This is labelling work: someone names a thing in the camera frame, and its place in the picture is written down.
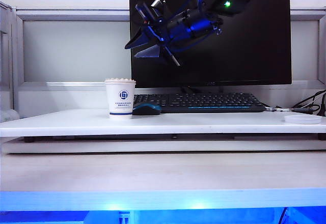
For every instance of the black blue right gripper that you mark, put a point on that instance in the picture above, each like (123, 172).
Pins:
(175, 25)

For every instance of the white feather shuttlecock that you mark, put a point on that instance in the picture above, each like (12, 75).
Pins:
(119, 79)

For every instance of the white paper cup blue logo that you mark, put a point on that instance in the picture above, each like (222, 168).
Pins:
(121, 101)

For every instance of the black monitor stand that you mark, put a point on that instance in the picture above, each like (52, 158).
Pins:
(189, 89)

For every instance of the black and blue mouse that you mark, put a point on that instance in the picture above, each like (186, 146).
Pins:
(147, 109)

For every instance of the black keyboard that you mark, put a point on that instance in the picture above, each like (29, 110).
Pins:
(224, 101)

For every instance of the black computer monitor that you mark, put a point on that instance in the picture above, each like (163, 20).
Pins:
(242, 51)

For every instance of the white rounded object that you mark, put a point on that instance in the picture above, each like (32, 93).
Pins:
(9, 115)

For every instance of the black and silver pen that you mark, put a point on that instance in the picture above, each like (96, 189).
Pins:
(287, 109)

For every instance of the clear round plastic lid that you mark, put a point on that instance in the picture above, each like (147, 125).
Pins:
(301, 119)

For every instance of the white plug connector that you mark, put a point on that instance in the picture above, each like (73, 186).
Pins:
(124, 217)

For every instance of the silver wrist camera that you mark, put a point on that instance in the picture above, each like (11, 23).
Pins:
(158, 4)

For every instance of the grey desk partition frame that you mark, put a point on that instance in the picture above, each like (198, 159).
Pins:
(71, 14)

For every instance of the blue lit aluminium rail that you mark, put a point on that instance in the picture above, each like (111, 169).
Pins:
(163, 199)

